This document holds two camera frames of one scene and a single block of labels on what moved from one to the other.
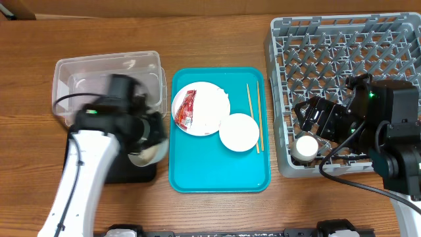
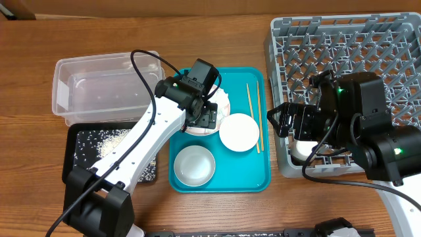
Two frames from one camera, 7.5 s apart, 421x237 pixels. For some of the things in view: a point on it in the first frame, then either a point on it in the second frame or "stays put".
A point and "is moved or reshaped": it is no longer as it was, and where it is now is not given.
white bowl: [239, 132] stays put
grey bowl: [149, 155] is moved or reshaped
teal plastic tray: [202, 164] stays put
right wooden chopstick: [260, 117] stays put
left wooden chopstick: [252, 112] stays put
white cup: [305, 149] stays put
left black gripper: [160, 131] -> [208, 115]
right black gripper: [329, 110] -> [302, 112]
